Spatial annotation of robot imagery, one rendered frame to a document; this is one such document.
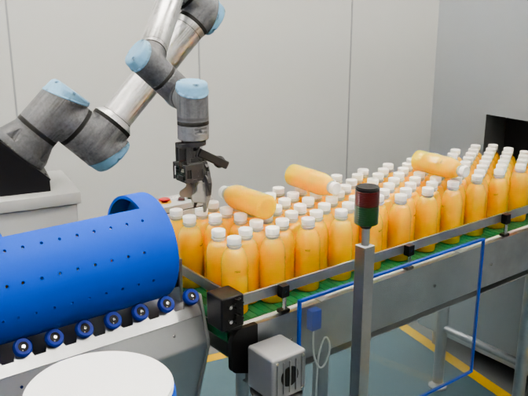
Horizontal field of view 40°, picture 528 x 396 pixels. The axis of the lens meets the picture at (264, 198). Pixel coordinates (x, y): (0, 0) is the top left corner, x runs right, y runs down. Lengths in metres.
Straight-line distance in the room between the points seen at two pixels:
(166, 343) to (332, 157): 3.59
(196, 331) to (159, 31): 0.89
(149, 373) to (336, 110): 4.01
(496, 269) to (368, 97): 2.93
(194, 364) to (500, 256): 1.21
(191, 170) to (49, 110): 0.60
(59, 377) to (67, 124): 1.17
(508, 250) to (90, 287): 1.56
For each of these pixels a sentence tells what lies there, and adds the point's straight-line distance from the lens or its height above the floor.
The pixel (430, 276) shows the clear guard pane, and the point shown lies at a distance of 2.33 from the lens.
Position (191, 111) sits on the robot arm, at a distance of 2.03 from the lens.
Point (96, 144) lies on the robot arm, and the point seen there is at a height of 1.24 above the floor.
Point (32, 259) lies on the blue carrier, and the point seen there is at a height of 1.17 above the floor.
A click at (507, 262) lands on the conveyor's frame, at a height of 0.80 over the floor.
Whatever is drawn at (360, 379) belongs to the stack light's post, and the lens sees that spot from 2.07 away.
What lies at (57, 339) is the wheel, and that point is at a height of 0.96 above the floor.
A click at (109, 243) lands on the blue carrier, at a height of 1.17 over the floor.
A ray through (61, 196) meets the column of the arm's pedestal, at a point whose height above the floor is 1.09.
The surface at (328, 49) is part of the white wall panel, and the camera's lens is 5.18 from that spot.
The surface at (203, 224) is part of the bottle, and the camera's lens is 2.15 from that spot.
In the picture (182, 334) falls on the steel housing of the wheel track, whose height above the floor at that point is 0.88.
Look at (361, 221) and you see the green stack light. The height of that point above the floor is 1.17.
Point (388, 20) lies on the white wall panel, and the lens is 5.44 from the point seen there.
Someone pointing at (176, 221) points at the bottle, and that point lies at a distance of 2.15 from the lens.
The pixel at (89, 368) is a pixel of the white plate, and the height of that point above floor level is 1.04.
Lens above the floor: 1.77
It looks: 17 degrees down
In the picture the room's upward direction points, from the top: straight up
